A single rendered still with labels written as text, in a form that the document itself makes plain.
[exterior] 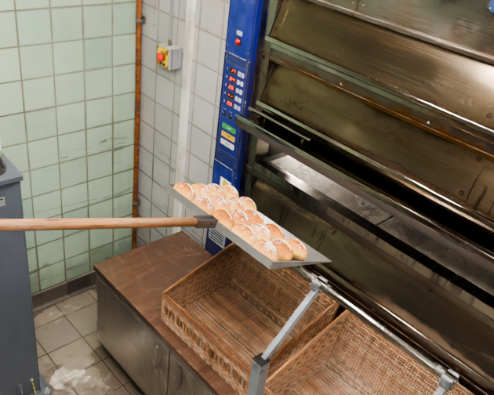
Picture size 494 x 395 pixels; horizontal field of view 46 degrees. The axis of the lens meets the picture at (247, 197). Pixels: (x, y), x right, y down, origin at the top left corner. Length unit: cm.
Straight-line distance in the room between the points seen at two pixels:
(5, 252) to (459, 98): 174
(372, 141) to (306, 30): 47
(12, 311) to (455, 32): 199
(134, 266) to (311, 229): 90
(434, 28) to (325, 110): 51
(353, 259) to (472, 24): 96
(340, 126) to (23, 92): 146
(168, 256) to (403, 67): 150
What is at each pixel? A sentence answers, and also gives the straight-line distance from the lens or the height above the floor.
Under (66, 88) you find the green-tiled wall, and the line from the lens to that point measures 291.
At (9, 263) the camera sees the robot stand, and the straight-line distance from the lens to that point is 249.
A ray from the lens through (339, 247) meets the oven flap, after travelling 230.
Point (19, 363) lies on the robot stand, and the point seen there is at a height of 25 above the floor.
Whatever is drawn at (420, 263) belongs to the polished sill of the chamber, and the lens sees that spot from 209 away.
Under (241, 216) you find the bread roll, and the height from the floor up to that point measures 124.
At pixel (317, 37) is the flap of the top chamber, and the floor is 178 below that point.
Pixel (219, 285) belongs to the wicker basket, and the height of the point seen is 61.
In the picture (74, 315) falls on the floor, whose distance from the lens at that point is 342.
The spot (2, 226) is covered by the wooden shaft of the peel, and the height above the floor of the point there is 151.
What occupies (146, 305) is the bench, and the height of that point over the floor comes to 58.
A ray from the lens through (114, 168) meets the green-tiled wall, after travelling 324.
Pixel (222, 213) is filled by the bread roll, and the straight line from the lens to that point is 194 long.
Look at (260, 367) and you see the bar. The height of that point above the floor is 95.
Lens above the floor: 233
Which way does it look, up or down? 31 degrees down
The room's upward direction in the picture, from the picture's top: 8 degrees clockwise
